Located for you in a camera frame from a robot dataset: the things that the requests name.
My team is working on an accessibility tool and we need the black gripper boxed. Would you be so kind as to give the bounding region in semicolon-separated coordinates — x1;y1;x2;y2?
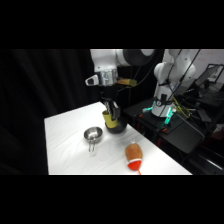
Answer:
99;84;121;121

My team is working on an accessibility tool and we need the yellow plastic cup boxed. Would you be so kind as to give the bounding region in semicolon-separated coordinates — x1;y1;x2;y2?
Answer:
101;110;119;130

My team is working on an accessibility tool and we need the black bowl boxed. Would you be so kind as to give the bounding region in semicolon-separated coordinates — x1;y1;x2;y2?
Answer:
105;117;128;135

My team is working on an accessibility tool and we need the green light strip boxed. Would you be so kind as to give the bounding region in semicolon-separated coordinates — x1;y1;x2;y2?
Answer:
143;99;177;130

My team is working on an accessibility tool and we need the black curtain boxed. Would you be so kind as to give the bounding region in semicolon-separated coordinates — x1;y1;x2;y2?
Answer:
0;49;158;175

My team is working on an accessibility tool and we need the black robot stand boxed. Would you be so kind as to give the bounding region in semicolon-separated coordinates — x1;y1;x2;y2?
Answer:
123;98;206;156

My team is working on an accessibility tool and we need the black laptop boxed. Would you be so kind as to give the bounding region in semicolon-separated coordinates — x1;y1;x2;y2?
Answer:
194;63;224;91

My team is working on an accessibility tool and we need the steel pot with wire handle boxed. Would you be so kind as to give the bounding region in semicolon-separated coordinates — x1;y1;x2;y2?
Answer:
83;126;105;157

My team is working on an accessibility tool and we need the yellow-green cable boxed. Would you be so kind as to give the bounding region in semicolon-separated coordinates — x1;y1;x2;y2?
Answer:
175;103;193;120

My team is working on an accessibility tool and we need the black hanging cable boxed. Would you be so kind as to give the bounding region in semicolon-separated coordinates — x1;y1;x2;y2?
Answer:
173;49;202;97

